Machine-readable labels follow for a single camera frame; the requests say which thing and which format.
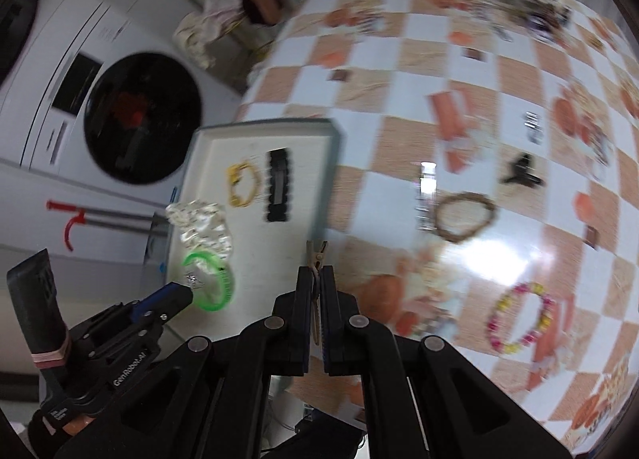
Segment green translucent bangle bracelet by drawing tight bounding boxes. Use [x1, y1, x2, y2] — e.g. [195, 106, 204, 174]
[181, 248, 236, 313]

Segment yellow cord hair tie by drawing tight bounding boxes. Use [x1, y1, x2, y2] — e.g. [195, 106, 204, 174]
[226, 159, 262, 210]

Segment colourful beaded bracelet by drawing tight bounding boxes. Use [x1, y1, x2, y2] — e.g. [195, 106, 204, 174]
[484, 281, 557, 355]

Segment small black claw clip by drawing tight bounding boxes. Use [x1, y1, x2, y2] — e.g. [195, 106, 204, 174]
[500, 153, 545, 189]

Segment grey white jewelry box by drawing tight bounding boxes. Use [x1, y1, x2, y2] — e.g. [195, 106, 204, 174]
[170, 119, 340, 340]

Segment cream polka dot scrunchie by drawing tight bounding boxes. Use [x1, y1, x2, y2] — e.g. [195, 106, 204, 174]
[166, 200, 234, 265]

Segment black scalloped snap hair clip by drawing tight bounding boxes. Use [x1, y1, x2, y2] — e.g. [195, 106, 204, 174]
[265, 148, 290, 222]

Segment clear rectangular hair clip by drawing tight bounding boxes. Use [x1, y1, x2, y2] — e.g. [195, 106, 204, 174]
[416, 162, 438, 232]

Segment checkered printed tablecloth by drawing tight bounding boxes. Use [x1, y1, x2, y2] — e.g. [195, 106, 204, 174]
[240, 0, 638, 455]

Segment white washing machine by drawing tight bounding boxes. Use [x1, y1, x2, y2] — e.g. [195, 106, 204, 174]
[1, 0, 240, 205]

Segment cream cloth bag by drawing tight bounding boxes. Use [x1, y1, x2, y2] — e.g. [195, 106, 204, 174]
[171, 0, 246, 71]

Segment purple elastic hair ties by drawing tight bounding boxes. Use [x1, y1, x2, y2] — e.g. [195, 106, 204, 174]
[526, 11, 573, 44]

